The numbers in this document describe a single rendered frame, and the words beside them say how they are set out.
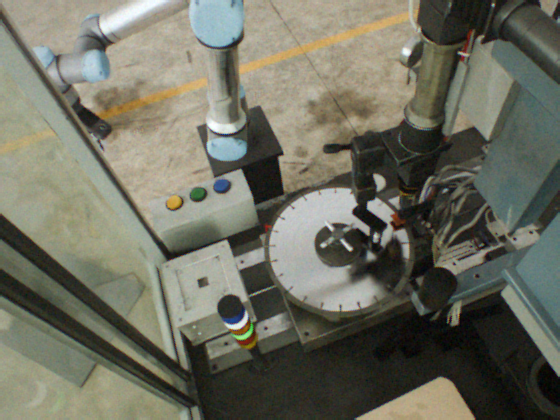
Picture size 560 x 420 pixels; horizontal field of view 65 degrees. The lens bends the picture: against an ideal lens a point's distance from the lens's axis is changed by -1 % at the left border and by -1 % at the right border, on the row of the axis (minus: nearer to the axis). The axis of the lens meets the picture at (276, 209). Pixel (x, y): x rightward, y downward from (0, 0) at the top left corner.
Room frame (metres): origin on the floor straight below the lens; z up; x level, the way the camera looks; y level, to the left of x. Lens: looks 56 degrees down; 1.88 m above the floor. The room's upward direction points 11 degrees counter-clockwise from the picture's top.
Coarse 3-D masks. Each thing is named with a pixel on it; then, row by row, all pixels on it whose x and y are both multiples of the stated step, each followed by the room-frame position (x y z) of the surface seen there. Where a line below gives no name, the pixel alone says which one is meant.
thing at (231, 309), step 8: (224, 296) 0.32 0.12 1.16; (232, 296) 0.32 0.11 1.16; (224, 304) 0.31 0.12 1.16; (232, 304) 0.31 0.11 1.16; (240, 304) 0.30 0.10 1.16; (224, 312) 0.29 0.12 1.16; (232, 312) 0.29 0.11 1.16; (240, 312) 0.29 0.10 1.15; (224, 320) 0.29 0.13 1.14; (232, 320) 0.28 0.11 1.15; (240, 320) 0.28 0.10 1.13
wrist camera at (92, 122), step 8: (80, 104) 1.00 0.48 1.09; (80, 112) 0.98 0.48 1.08; (88, 112) 0.98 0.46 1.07; (80, 120) 0.96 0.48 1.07; (88, 120) 0.96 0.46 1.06; (96, 120) 0.96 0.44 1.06; (88, 128) 0.94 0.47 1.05; (96, 128) 0.94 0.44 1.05; (104, 128) 0.94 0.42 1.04; (96, 136) 0.93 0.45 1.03; (104, 136) 0.92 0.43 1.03
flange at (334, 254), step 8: (336, 224) 0.54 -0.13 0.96; (344, 224) 0.53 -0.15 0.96; (320, 232) 0.53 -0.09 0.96; (328, 232) 0.52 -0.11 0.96; (352, 232) 0.51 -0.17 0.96; (320, 240) 0.50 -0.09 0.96; (352, 240) 0.49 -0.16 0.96; (360, 240) 0.48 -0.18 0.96; (320, 248) 0.48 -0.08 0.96; (328, 248) 0.48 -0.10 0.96; (336, 248) 0.47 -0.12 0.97; (344, 248) 0.47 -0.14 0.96; (360, 248) 0.46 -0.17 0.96; (320, 256) 0.46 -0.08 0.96; (328, 256) 0.46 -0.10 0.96; (336, 256) 0.45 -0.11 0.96; (344, 256) 0.45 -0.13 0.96; (352, 256) 0.45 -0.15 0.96; (336, 264) 0.44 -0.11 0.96; (344, 264) 0.43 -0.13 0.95
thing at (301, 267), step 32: (320, 192) 0.65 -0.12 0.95; (352, 192) 0.63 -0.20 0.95; (288, 224) 0.57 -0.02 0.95; (320, 224) 0.55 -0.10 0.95; (288, 256) 0.48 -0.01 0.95; (384, 256) 0.43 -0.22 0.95; (288, 288) 0.40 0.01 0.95; (320, 288) 0.39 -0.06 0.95; (352, 288) 0.37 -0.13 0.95; (384, 288) 0.36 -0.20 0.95
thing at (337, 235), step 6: (324, 222) 0.53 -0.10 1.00; (330, 228) 0.51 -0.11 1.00; (336, 228) 0.50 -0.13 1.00; (348, 228) 0.50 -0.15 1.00; (336, 234) 0.49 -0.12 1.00; (342, 234) 0.48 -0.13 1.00; (330, 240) 0.48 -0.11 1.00; (336, 240) 0.48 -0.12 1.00; (342, 240) 0.47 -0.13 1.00; (324, 246) 0.47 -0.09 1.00; (348, 246) 0.45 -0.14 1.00
